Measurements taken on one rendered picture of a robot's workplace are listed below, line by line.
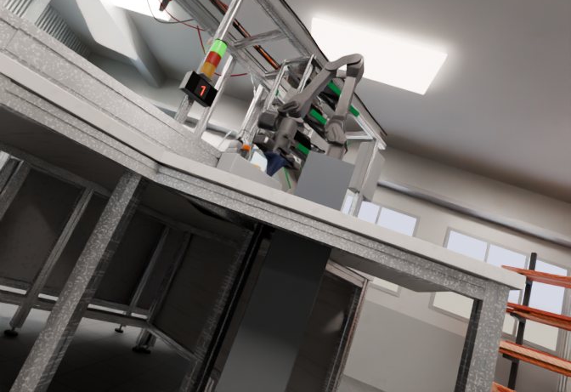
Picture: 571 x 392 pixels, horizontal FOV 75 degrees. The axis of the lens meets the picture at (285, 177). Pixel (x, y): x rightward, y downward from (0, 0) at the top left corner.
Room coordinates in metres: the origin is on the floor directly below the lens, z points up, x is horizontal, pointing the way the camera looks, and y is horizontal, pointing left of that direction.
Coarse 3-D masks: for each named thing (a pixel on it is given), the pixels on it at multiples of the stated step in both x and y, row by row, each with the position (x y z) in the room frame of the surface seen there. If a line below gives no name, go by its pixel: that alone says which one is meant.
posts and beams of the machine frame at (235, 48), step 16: (256, 0) 1.75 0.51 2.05; (272, 16) 1.82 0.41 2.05; (272, 32) 2.01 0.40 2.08; (288, 32) 1.91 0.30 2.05; (240, 48) 2.27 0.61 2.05; (304, 48) 2.04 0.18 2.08; (240, 64) 2.38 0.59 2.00; (256, 64) 2.43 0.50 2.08; (272, 80) 2.57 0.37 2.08; (368, 128) 2.70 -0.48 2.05; (384, 144) 2.91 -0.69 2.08; (368, 176) 2.85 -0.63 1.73; (352, 208) 2.84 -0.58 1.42
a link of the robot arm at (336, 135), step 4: (332, 124) 1.04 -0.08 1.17; (336, 124) 1.04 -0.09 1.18; (328, 128) 1.04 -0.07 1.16; (332, 128) 1.03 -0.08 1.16; (336, 128) 1.03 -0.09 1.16; (340, 128) 1.03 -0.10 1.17; (332, 132) 1.04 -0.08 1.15; (336, 132) 1.03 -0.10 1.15; (340, 132) 1.03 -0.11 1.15; (332, 136) 1.04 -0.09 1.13; (336, 136) 1.03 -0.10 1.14; (340, 136) 1.03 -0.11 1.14; (344, 136) 1.03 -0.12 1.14; (332, 140) 1.04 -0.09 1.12; (336, 140) 1.03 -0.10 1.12; (340, 140) 1.03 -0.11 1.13; (344, 140) 1.03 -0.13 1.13; (340, 144) 1.04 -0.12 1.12; (344, 144) 1.05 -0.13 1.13
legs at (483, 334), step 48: (192, 192) 0.83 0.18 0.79; (96, 240) 0.85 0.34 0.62; (288, 240) 1.00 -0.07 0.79; (336, 240) 0.78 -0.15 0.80; (96, 288) 0.89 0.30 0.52; (288, 288) 0.99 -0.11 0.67; (480, 288) 0.75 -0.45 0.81; (48, 336) 0.86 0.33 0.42; (240, 336) 1.00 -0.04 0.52; (288, 336) 0.99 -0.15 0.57; (480, 336) 0.73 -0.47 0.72; (48, 384) 0.89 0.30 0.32; (240, 384) 1.00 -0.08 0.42; (480, 384) 0.74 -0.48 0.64
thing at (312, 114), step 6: (294, 90) 1.53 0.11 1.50; (288, 96) 1.56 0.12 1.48; (312, 108) 1.60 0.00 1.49; (318, 108) 1.57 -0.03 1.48; (306, 114) 1.48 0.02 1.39; (312, 114) 1.39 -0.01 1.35; (318, 114) 1.40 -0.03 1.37; (312, 120) 1.56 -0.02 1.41; (318, 120) 1.41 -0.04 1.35; (324, 120) 1.42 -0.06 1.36
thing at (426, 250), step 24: (192, 168) 0.82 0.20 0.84; (216, 168) 0.81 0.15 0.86; (240, 192) 0.82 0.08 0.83; (264, 192) 0.79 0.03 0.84; (312, 216) 0.78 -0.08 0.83; (336, 216) 0.77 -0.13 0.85; (384, 240) 0.75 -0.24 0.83; (408, 240) 0.74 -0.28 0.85; (360, 264) 1.24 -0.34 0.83; (456, 264) 0.73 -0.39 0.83; (480, 264) 0.72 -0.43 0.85; (408, 288) 1.39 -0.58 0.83; (432, 288) 1.15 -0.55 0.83
